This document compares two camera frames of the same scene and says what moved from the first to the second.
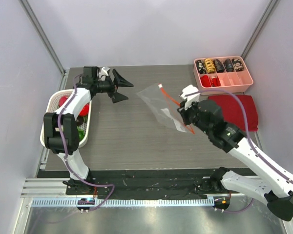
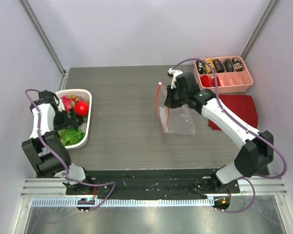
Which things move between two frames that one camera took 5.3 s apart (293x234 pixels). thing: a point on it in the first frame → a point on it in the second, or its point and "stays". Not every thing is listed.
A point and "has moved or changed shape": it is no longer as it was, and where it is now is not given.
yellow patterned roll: (210, 67) stays
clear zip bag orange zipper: (165, 106) has moved or changed shape
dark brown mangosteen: (80, 120) stays
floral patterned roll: (238, 65) stays
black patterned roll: (228, 65) stays
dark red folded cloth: (232, 112) stays
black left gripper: (118, 81) → (70, 122)
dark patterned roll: (218, 66) stays
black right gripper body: (183, 116) → (171, 98)
